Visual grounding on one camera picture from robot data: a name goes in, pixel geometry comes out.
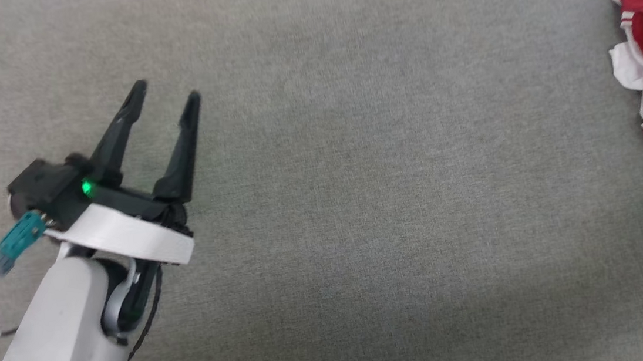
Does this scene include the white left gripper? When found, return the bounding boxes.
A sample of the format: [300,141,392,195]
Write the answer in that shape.
[30,75,217,279]

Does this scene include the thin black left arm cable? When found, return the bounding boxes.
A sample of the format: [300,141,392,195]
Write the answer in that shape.
[117,261,171,361]

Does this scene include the teal plug left camera cable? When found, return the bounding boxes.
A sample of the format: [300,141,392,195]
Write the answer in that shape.
[0,210,58,339]

